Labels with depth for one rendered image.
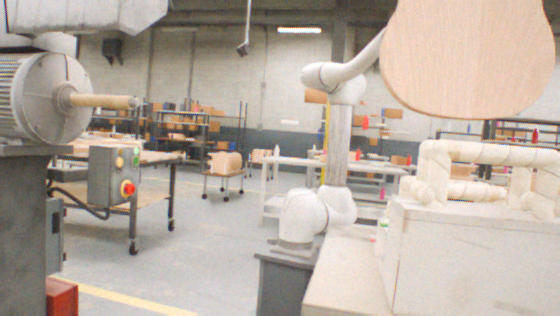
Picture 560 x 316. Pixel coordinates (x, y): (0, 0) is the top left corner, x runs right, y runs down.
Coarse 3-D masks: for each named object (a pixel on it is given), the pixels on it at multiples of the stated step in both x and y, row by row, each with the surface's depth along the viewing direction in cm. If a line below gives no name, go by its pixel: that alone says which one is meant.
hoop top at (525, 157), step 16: (432, 144) 53; (448, 144) 52; (464, 144) 51; (480, 144) 51; (464, 160) 52; (480, 160) 51; (496, 160) 50; (512, 160) 50; (528, 160) 49; (544, 160) 49
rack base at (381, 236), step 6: (378, 222) 81; (384, 222) 78; (378, 228) 80; (384, 228) 72; (378, 234) 79; (384, 234) 70; (378, 240) 78; (384, 240) 69; (378, 246) 77; (384, 246) 68; (378, 252) 76; (384, 252) 67; (378, 258) 75; (378, 264) 74
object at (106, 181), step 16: (96, 144) 113; (112, 144) 120; (96, 160) 111; (112, 160) 110; (128, 160) 118; (96, 176) 111; (112, 176) 111; (128, 176) 119; (48, 192) 112; (64, 192) 113; (96, 192) 112; (112, 192) 111
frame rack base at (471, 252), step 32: (416, 224) 52; (448, 224) 51; (480, 224) 50; (512, 224) 49; (544, 224) 48; (384, 256) 67; (416, 256) 52; (448, 256) 51; (480, 256) 50; (512, 256) 49; (544, 256) 48; (384, 288) 62; (416, 288) 52; (448, 288) 51; (480, 288) 50; (512, 288) 49; (544, 288) 48
